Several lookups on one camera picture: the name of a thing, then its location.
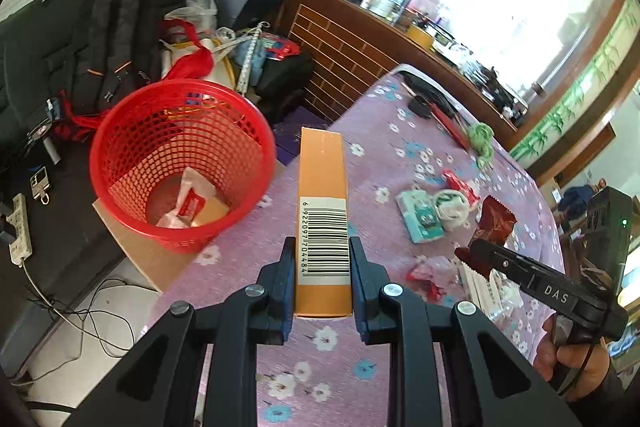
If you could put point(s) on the person right hand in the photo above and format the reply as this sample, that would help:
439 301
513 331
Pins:
572 356

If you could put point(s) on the white medicine box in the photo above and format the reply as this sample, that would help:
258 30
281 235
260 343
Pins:
484 293

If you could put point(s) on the orange cardboard box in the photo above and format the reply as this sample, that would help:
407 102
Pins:
322 283

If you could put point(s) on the red foil snack bag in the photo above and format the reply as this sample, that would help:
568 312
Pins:
495 226

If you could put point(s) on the red plastic mesh basket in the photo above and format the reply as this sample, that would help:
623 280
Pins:
148 139

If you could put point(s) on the green cloth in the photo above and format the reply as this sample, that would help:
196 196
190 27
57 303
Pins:
480 137

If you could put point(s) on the white roll with green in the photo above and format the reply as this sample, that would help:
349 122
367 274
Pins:
452 208

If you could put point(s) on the purple floral tablecloth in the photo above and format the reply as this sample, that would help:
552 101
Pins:
324 375

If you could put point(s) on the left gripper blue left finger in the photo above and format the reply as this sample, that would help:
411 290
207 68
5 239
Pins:
259 314

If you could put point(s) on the white power strip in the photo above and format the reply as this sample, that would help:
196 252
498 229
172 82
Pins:
20 248

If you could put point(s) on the teal tissue pack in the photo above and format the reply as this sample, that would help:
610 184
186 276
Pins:
418 211

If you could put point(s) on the red white cigarette pack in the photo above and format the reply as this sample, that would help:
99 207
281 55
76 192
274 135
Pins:
469 189

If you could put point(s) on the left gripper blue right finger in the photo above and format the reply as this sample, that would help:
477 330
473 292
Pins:
387 314

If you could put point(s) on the white red wet wipe pack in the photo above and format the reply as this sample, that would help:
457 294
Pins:
195 190

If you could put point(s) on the black backpack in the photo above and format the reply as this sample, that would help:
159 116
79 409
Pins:
116 54

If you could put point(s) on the red flat case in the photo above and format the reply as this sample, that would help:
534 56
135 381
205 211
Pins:
450 126

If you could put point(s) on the clear plastic wrapper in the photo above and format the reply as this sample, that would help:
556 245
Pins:
435 279

